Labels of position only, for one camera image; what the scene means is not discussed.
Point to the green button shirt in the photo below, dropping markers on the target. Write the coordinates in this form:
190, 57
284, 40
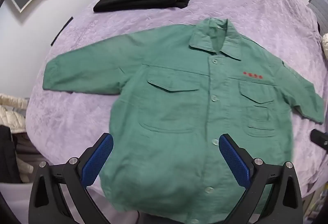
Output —
174, 111

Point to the purple bed blanket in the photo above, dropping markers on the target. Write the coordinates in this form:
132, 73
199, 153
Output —
153, 21

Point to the white plush toy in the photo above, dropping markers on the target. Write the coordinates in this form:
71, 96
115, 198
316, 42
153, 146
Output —
325, 44

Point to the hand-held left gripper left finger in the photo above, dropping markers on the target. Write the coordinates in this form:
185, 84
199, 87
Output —
96, 162

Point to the cream puffer jacket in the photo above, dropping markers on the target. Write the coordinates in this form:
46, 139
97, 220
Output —
11, 114

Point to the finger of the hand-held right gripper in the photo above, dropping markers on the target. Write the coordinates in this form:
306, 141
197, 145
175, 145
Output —
319, 140

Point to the dark clothes pile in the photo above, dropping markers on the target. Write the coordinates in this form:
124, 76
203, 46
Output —
12, 157

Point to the grey quilted cushion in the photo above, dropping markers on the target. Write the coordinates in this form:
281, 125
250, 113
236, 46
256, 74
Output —
319, 7

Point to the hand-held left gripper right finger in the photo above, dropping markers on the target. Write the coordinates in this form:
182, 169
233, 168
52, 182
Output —
234, 160

